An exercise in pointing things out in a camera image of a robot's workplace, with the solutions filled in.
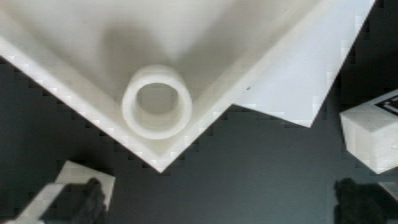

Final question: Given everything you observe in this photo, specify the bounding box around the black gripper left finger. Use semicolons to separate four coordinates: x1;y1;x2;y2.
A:
40;178;104;224

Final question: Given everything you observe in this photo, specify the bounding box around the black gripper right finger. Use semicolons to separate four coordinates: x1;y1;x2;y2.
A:
334;178;398;224

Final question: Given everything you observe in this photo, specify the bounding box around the white table leg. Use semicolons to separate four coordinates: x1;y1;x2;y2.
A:
5;161;115;224
339;89;398;174

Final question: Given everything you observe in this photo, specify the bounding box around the white square table top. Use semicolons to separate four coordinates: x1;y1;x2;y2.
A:
0;0;374;170

